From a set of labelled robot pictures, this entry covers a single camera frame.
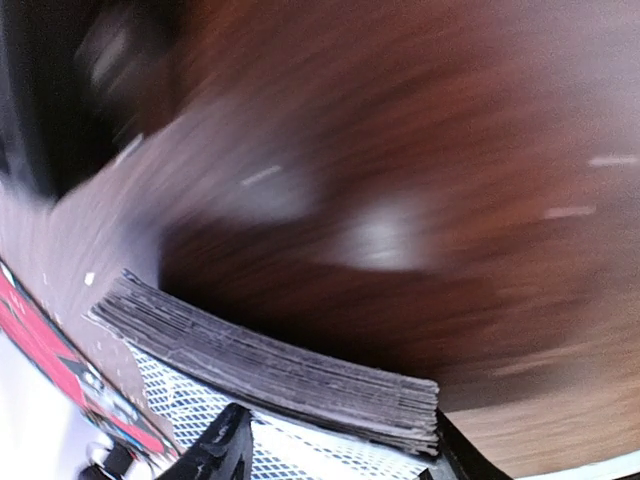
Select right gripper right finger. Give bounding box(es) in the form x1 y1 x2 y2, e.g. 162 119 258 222
424 410 512 480

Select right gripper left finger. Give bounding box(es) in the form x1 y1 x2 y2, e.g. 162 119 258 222
159 403 253 480

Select round red black poker mat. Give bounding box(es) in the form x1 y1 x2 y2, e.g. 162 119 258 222
1 265 180 461

